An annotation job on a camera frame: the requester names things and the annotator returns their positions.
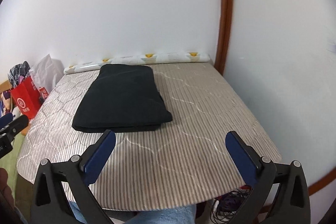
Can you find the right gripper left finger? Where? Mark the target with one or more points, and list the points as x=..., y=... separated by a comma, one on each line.
x=50, y=204

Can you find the white Miniso plastic bag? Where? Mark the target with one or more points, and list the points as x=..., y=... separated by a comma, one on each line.
x=45, y=75

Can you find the dark plaid cloth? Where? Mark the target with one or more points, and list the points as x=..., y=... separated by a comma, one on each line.
x=18, y=73

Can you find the white patterned pillow roll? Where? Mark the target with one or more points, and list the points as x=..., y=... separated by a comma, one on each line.
x=146, y=59

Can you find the brown wooden door frame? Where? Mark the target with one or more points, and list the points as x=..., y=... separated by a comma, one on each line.
x=226, y=10

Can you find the black sweatshirt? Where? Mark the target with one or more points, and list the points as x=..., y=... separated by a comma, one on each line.
x=123, y=98

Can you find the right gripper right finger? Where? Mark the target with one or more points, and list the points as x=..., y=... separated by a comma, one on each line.
x=291, y=203

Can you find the blue jeans leg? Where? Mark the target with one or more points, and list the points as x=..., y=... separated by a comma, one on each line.
x=184, y=214

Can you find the striped quilted mattress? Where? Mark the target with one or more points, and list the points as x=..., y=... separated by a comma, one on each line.
x=183, y=162

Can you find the person's hand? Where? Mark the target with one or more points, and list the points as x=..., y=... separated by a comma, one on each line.
x=5, y=189

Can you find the red paper shopping bag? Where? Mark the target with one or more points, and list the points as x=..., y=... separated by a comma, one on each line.
x=27, y=98

